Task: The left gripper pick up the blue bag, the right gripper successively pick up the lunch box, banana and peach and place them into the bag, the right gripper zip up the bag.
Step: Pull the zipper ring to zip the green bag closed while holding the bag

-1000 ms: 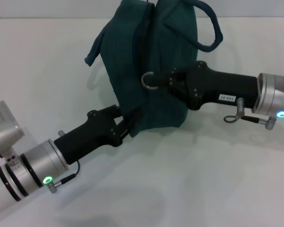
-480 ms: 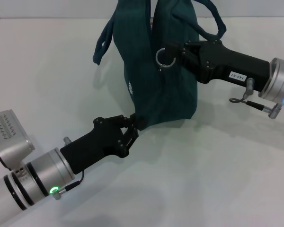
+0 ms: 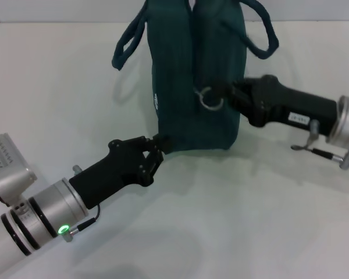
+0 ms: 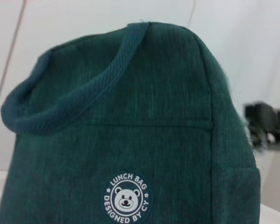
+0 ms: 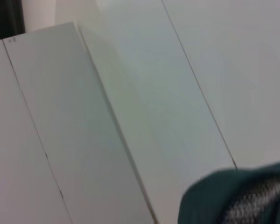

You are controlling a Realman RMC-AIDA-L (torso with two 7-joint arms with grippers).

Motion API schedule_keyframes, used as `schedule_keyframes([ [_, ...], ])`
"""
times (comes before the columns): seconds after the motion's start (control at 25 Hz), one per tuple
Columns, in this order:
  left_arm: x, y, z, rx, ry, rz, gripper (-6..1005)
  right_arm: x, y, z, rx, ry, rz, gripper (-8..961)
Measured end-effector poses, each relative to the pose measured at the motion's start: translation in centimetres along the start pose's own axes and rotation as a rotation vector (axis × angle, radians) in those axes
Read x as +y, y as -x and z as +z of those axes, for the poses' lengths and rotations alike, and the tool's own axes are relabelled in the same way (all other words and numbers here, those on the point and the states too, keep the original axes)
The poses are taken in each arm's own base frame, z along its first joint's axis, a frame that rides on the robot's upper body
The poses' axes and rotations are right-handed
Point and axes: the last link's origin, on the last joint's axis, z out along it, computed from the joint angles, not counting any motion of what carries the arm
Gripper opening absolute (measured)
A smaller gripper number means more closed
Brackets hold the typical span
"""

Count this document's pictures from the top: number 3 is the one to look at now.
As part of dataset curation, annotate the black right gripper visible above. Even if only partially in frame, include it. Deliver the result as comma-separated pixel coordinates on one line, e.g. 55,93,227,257
205,74,338,137

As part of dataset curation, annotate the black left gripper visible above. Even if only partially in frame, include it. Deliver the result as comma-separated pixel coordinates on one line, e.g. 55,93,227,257
69,133,175,209

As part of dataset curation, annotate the metal zipper pull ring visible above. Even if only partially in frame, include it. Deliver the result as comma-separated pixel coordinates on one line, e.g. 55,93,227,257
193,85,225,112

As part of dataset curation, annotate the dark teal zip bag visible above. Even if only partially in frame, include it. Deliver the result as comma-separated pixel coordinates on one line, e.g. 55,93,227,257
112,0,280,153

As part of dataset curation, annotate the left arm cable with plug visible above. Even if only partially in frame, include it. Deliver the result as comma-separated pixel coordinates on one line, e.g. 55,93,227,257
64,164,102,242

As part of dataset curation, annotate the arm cable with plug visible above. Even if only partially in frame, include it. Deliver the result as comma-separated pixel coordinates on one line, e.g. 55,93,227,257
290,119,349,170
64,164,102,242

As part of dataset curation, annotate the right arm cable with plug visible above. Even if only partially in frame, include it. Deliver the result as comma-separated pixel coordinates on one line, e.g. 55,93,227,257
290,119,349,170

